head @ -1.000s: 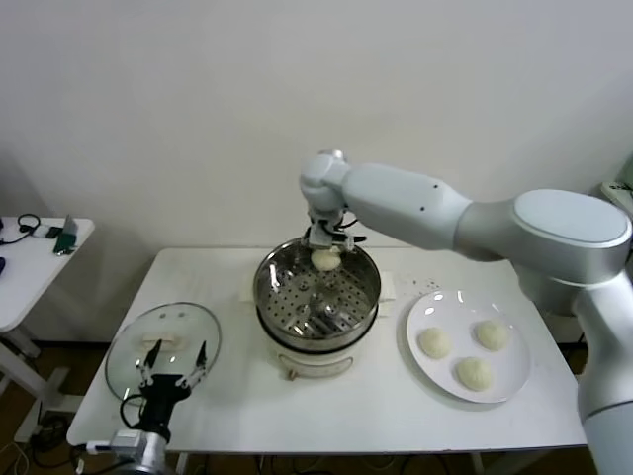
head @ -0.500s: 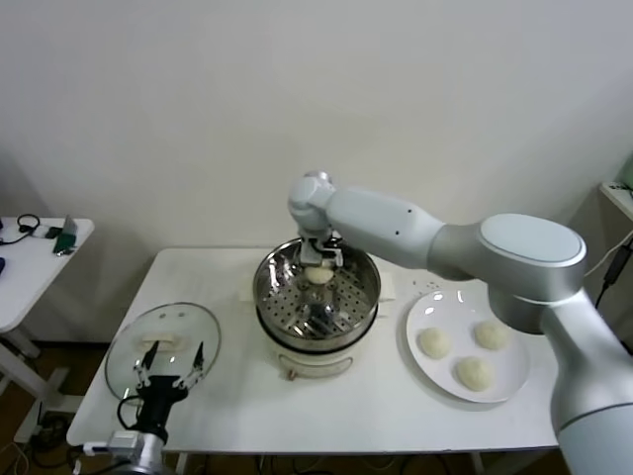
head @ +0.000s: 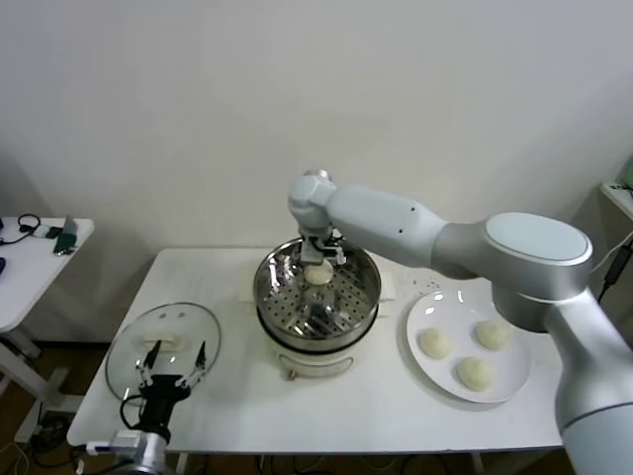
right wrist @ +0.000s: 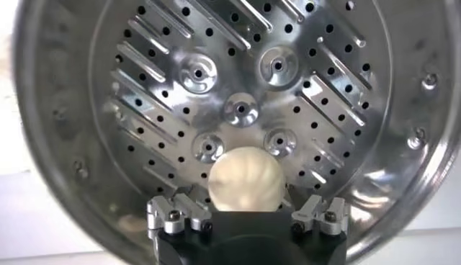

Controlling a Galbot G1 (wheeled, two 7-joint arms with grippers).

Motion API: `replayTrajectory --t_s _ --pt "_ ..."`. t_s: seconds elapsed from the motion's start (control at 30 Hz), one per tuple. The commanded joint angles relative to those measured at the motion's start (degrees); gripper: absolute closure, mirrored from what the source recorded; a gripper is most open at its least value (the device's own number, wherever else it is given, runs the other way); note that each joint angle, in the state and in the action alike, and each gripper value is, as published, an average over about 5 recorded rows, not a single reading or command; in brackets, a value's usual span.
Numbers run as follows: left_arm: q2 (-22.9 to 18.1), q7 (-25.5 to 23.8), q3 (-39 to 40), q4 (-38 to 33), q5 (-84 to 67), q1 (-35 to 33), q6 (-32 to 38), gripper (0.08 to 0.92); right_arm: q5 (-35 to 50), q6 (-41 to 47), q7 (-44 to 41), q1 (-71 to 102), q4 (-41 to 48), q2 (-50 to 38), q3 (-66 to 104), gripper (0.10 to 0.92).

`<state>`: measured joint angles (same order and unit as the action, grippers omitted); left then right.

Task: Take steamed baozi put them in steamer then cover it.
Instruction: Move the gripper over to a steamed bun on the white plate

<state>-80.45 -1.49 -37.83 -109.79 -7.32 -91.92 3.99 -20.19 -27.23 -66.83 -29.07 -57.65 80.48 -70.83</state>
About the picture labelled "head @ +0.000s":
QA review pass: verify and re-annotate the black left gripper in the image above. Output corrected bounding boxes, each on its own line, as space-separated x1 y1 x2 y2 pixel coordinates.
132 339 208 437

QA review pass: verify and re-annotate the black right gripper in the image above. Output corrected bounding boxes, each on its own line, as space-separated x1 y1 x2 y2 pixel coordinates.
323 233 347 268

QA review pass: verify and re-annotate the white steamed baozi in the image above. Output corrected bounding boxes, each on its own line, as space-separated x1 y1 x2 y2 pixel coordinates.
302 263 332 287
418 328 454 358
453 356 496 392
474 320 513 351

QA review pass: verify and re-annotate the glass pot lid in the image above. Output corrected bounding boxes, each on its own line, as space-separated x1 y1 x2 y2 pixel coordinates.
104 302 223 407

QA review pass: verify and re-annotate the perforated steel steamer basket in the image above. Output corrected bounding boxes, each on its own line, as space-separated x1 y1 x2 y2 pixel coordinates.
253 236 383 338

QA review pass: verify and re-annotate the brown crumbs scatter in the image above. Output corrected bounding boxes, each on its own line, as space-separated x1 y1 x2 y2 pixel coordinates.
400 276 441 293

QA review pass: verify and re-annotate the white oval plate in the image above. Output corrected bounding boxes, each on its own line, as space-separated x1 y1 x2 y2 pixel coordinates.
405 290 534 403

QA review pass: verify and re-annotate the white electric cooker pot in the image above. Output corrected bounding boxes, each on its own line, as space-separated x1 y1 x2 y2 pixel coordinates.
238 269 400 383

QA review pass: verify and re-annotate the green and grey tool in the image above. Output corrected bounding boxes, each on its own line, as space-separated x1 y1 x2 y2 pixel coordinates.
52 215 80 257

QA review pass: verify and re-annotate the white side table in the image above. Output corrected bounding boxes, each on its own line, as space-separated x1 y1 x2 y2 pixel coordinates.
0 217 96 444

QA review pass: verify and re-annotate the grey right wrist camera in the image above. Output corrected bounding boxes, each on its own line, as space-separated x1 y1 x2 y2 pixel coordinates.
300 236 326 264

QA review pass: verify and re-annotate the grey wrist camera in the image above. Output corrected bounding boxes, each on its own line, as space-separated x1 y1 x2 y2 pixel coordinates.
300 236 326 264
111 428 149 449

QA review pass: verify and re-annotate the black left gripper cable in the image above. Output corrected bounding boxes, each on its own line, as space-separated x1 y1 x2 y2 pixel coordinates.
120 393 147 432

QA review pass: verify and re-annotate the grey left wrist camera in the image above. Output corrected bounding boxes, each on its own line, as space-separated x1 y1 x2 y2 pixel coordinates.
111 428 149 449

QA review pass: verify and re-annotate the black floor cable bundle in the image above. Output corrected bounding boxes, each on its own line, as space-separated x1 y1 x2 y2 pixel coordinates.
30 414 70 469

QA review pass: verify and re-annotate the white floor cable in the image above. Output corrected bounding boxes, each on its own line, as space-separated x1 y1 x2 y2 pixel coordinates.
0 442 31 475

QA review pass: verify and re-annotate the black looped cable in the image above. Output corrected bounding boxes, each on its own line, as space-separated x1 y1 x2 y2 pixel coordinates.
0 213 44 247

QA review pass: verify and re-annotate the black power adapter cable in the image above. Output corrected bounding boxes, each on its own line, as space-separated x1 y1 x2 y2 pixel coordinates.
597 237 633 304

